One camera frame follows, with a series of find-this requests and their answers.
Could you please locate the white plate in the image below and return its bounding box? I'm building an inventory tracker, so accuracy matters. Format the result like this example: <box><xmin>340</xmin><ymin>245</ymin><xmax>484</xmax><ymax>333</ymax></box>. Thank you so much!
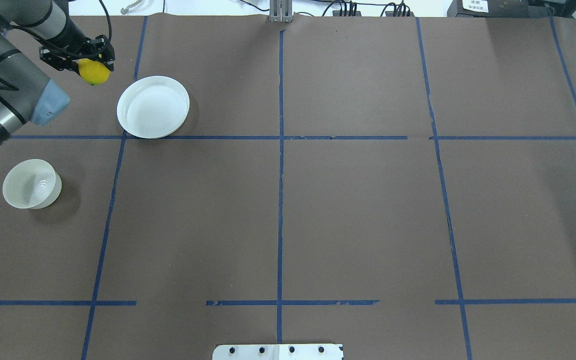
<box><xmin>116</xmin><ymin>75</ymin><xmax>191</xmax><ymax>139</ymax></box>

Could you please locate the black computer box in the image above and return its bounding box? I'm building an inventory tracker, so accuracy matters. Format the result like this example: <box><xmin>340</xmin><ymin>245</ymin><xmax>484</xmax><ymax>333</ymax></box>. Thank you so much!
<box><xmin>446</xmin><ymin>0</ymin><xmax>550</xmax><ymax>19</ymax></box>

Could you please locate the far orange black connector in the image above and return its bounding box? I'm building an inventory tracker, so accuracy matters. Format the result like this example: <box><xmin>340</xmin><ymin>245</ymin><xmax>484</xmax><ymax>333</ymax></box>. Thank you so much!
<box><xmin>330</xmin><ymin>0</ymin><xmax>361</xmax><ymax>18</ymax></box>

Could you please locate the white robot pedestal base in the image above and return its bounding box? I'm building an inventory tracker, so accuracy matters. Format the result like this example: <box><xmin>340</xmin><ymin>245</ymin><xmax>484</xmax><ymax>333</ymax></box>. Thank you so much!
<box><xmin>211</xmin><ymin>343</ymin><xmax>345</xmax><ymax>360</ymax></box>

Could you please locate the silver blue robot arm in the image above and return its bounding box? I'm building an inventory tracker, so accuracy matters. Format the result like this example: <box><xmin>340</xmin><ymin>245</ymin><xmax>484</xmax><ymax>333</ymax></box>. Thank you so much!
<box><xmin>0</xmin><ymin>0</ymin><xmax>115</xmax><ymax>146</ymax></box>

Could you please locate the white bowl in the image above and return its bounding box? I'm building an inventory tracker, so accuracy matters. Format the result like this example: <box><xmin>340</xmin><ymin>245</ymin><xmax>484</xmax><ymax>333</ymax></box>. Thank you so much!
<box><xmin>2</xmin><ymin>159</ymin><xmax>63</xmax><ymax>210</ymax></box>

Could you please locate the yellow lemon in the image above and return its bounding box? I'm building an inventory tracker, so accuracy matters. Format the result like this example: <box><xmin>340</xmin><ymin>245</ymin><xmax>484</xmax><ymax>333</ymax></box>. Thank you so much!
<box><xmin>77</xmin><ymin>58</ymin><xmax>111</xmax><ymax>85</ymax></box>

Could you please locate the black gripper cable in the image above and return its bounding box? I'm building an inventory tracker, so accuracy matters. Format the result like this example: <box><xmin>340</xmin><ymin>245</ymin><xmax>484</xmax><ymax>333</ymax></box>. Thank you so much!
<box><xmin>97</xmin><ymin>0</ymin><xmax>114</xmax><ymax>43</ymax></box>

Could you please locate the aluminium frame post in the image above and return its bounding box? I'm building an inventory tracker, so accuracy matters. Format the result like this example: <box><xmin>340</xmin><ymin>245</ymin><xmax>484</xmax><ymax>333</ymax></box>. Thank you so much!
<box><xmin>269</xmin><ymin>0</ymin><xmax>294</xmax><ymax>23</ymax></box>

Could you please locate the near orange black connector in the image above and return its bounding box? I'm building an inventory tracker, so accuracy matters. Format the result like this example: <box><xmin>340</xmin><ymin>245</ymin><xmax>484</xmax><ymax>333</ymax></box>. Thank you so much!
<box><xmin>380</xmin><ymin>0</ymin><xmax>414</xmax><ymax>18</ymax></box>

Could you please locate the orange black connector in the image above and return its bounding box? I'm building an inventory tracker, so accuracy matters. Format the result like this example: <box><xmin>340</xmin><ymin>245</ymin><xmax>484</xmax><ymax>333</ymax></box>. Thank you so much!
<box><xmin>380</xmin><ymin>0</ymin><xmax>414</xmax><ymax>18</ymax></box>
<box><xmin>330</xmin><ymin>0</ymin><xmax>361</xmax><ymax>18</ymax></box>

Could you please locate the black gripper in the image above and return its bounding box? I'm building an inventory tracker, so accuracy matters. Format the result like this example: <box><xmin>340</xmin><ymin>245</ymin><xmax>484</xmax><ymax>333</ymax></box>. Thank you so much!
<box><xmin>39</xmin><ymin>35</ymin><xmax>115</xmax><ymax>73</ymax></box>

